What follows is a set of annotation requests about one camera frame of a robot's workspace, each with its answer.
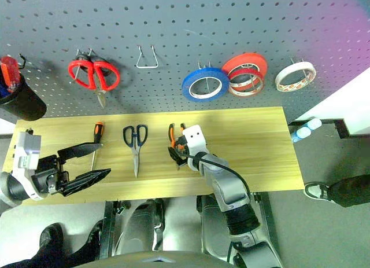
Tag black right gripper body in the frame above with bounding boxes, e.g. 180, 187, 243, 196
174, 135, 190, 164

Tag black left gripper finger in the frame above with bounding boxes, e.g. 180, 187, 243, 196
61, 168, 112, 197
57, 142, 104, 160

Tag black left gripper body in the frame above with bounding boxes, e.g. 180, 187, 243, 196
31, 154, 71, 197

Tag orange black needle-nose pliers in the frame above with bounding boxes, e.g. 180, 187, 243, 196
168, 122, 187, 170

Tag orange black screwdriver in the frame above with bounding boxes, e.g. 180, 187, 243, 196
91, 121, 106, 172

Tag blue black handled scissors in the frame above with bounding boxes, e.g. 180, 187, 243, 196
123, 124, 149, 179

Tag blue tape roll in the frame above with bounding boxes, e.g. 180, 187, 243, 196
181, 67, 231, 103

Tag small red white tape roll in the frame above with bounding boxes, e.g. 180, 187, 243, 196
227, 68, 265, 98

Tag metal hook of blue tape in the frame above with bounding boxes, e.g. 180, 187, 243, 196
198, 61, 212, 93

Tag large red tape roll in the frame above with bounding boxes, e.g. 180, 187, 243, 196
221, 52, 268, 78

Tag grey perforated pegboard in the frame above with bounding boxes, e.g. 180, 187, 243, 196
0, 0, 370, 121

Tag metal hook of white tape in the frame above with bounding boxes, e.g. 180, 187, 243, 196
290, 58, 308, 78

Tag black shoe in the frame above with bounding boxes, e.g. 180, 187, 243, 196
39, 223, 65, 259
86, 220, 104, 251

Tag silver robot leg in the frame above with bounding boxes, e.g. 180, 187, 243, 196
115, 198, 165, 256
196, 194, 232, 259

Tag black cylindrical holder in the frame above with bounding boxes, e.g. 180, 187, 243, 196
0, 74, 47, 122

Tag metal hook of red tapes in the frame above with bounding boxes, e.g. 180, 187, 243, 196
242, 64, 260, 87

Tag metal double scissors hook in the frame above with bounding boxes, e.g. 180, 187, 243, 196
75, 48, 96, 62

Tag dark rounded robot torso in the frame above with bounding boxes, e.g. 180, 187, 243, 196
73, 250, 232, 268

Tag white capped plastic bottle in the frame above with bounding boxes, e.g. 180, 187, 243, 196
306, 118, 323, 131
290, 126, 312, 144

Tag white black sneaker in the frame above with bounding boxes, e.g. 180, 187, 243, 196
304, 182, 338, 205

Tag white board panel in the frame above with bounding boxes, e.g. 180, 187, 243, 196
297, 67, 370, 135

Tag dark trouser leg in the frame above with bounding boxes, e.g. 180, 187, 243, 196
326, 174, 370, 208

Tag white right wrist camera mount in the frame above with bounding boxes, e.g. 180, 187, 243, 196
182, 124, 209, 172

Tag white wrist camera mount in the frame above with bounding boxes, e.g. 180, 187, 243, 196
11, 131, 49, 201
182, 124, 209, 172

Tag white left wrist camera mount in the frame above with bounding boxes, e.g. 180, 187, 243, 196
11, 131, 49, 201

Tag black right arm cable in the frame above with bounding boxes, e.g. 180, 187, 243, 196
184, 154, 253, 200

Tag red handled scissors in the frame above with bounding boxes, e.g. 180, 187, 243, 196
68, 59, 121, 109

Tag metal triangular wire hook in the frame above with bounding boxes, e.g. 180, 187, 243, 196
135, 45, 159, 69

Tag red transparent tool handle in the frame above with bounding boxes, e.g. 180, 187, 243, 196
0, 56, 21, 94

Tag black metal bracket frame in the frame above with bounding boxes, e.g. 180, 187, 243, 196
288, 119, 350, 140

